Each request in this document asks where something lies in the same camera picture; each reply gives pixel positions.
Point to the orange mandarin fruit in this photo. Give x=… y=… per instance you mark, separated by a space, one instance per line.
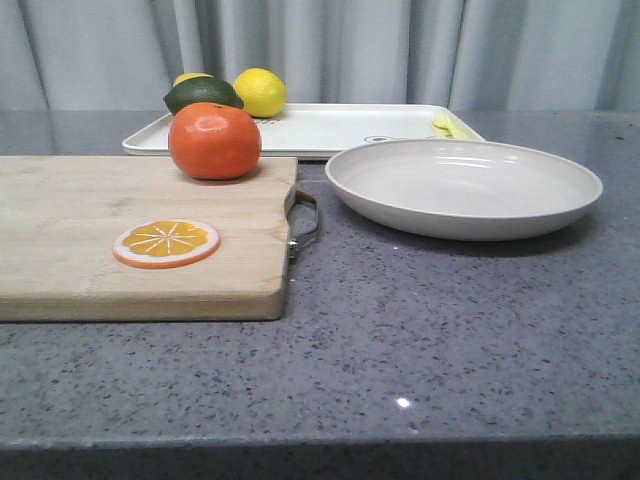
x=214 y=142

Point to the beige round plate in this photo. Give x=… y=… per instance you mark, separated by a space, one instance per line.
x=463 y=190

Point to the white rectangular tray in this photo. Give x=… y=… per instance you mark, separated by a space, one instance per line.
x=314 y=131

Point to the orange slice toy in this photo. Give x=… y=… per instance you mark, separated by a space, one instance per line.
x=166 y=243

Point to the yellow lemon front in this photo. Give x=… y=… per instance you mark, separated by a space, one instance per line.
x=264 y=94

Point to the yellow plastic fork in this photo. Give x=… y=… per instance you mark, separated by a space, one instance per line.
x=446 y=127

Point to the yellow plastic utensil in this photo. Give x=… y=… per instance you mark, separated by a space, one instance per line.
x=470 y=134

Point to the green lime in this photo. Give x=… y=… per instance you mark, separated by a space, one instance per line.
x=198 y=90

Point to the yellow lemon behind lime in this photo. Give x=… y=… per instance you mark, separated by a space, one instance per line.
x=188 y=76

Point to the wooden cutting board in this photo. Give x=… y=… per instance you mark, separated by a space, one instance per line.
x=60 y=216

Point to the grey curtain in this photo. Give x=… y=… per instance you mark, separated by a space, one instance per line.
x=465 y=55

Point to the metal cutting board handle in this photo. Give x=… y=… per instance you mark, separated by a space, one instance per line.
x=302 y=217

